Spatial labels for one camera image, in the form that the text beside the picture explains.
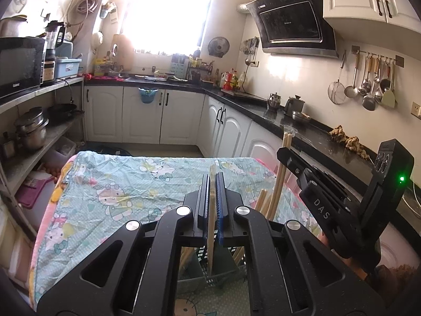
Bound white base cabinets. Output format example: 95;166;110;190
84;84;421;270

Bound blue hanging bin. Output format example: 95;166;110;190
138;87;158;104

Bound wire mesh strainer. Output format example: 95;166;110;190
327;53;347;105

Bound black frying pan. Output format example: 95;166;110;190
48;103;84;121

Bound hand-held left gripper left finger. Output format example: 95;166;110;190
36;173;211;316

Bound cooking oil bottles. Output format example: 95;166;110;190
220;68;247;92

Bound black microwave oven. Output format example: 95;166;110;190
0;37;47;98

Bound black range hood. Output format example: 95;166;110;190
245;0;339;59

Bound kitchen window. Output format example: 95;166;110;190
120;0;219;55

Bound blue plastic box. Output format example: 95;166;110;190
54;57;82;80

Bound teal knife rack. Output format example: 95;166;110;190
171;54;189;80

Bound green plastic utensil basket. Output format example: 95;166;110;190
178;245;249;295

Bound purple plastic box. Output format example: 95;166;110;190
15;176;55;209

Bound stack of steel pots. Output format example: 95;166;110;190
14;107;49;150

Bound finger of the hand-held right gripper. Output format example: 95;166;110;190
276;147;318;188

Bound metal shelf rack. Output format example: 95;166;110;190
0;76;85;238

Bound wall utensil rail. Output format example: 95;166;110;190
351;45;405;68

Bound ginger root pile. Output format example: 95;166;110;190
329;125;377;162

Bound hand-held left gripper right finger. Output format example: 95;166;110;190
215;171;389;316

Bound group of bamboo chopsticks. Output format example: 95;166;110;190
179;189;273;274

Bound steel ladle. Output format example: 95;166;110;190
344;53;360;98

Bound steel box appliance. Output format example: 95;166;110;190
0;16;28;38

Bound black blender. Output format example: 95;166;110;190
41;21;66;86

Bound pale green spatula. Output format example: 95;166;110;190
382;61;397;109

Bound cartoon printed tablecloth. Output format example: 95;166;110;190
31;151;329;316

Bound wooden cutting board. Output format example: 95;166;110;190
110;34;135;70

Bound small wall fan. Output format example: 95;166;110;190
208;36;230;57

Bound steel hanging spoon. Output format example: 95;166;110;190
358;56;372;95

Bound small steel kettle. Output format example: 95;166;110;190
267;92;282;110

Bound tan bamboo chopstick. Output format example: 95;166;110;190
268;132;287;221
271;133;293;219
207;165;218;269

